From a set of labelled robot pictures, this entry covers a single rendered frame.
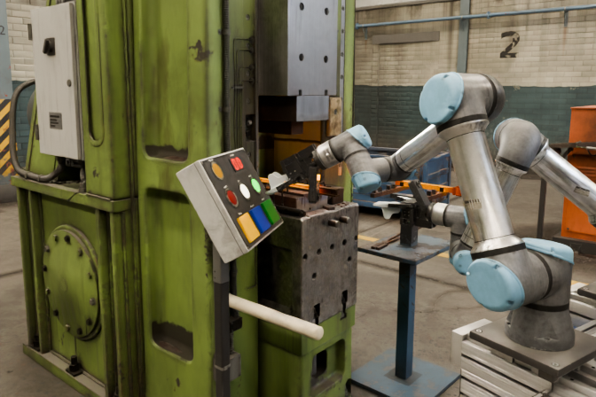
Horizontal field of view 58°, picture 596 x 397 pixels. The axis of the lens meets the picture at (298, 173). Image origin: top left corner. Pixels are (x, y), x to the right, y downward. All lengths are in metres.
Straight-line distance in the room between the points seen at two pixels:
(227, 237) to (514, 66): 8.45
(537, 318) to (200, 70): 1.27
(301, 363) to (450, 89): 1.34
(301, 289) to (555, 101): 7.74
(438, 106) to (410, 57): 9.18
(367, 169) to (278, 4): 0.76
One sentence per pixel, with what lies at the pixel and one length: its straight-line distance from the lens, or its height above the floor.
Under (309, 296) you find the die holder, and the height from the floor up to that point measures 0.60.
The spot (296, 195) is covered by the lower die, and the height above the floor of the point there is 0.98.
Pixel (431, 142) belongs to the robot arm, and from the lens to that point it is 1.48.
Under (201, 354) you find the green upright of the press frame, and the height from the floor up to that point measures 0.40.
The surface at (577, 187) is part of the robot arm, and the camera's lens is 1.82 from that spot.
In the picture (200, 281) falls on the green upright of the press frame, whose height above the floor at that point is 0.69.
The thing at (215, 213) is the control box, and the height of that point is 1.06.
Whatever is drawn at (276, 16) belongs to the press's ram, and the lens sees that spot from 2.00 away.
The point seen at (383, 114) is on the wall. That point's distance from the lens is 10.67.
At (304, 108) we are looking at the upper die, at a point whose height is 1.32.
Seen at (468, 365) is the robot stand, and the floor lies 0.70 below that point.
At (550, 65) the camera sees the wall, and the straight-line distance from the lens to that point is 9.45.
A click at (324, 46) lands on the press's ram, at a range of 2.12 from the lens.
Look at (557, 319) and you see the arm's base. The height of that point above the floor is 0.89.
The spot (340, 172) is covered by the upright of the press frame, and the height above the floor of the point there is 1.01.
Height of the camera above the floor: 1.39
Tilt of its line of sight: 9 degrees down
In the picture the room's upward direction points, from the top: straight up
